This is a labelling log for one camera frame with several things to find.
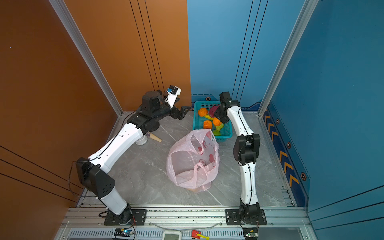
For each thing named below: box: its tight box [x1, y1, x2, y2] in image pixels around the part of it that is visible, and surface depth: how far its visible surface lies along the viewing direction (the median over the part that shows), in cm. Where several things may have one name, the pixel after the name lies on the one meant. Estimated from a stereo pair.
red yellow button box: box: [191, 229, 210, 240], surface depth 70 cm
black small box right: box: [242, 227, 259, 240], surface depth 72 cm
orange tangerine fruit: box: [203, 120, 213, 129], surface depth 108 cm
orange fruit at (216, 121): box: [213, 117, 223, 126], surface depth 98 cm
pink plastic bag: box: [167, 128, 220, 193], surface depth 79 cm
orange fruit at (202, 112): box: [198, 108, 208, 117], surface depth 114 cm
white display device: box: [162, 231, 182, 240], surface depth 68 cm
